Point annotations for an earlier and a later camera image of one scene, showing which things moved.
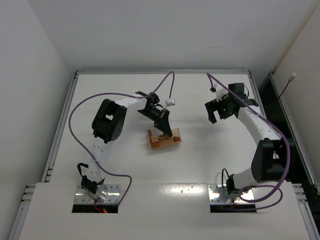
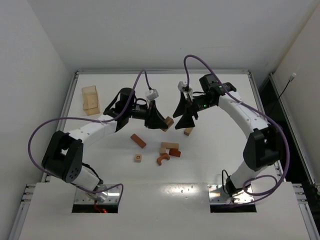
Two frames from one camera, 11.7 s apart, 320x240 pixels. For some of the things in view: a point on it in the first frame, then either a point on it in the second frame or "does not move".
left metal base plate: (105, 194) does not move
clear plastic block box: (156, 143) -> (90, 100)
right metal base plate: (219, 194) does not move
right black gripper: (215, 107) -> (189, 107)
